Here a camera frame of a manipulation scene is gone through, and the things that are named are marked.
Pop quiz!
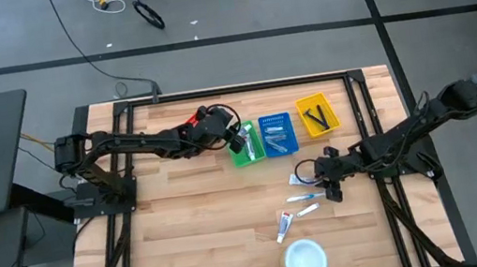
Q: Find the yellow plastic basket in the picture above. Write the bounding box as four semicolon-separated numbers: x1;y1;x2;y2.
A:
292;89;344;141

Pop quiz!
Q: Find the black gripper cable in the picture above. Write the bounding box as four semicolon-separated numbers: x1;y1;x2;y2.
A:
203;99;246;153
293;156;323;188

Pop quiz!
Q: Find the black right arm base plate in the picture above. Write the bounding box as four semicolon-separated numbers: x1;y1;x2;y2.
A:
360;132;439;182

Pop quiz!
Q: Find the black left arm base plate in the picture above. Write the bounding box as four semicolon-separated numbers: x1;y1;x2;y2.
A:
68;173;142;221

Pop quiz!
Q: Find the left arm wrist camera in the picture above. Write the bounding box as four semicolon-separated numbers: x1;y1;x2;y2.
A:
227;134;248;156

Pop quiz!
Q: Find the green plastic basket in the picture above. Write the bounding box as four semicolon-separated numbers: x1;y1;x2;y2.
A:
223;118;269;170

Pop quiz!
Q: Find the coiled black cable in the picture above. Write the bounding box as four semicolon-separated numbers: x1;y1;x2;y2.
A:
131;0;167;35

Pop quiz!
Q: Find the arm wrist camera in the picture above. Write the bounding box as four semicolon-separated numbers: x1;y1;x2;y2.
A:
227;134;248;156
323;181;345;205

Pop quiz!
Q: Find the black aluminium table frame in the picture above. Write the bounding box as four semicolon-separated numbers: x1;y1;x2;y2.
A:
43;54;466;267

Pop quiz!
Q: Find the yellow wipes canister white lid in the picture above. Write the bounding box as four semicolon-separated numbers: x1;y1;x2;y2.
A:
280;234;330;267

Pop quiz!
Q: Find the blue toothbrush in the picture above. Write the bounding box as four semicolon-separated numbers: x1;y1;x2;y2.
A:
285;189;328;205

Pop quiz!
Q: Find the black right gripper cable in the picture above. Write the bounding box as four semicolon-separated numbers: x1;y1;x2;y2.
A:
293;156;323;188

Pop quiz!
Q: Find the long black floor cable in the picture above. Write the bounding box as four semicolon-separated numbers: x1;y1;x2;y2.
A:
45;0;164;118

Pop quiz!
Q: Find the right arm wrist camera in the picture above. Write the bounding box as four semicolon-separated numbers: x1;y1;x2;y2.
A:
323;181;345;205

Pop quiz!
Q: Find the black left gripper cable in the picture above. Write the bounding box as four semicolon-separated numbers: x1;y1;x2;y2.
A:
203;99;246;153

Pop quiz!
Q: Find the red plastic basket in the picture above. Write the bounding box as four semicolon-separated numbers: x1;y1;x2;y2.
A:
178;111;203;134

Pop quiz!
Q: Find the blue plastic basket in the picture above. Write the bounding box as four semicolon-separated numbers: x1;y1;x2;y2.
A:
257;110;301;160

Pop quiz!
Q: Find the small white clear-wrapped packet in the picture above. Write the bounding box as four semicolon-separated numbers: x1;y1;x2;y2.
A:
267;140;291;156
294;202;322;218
266;132;289;144

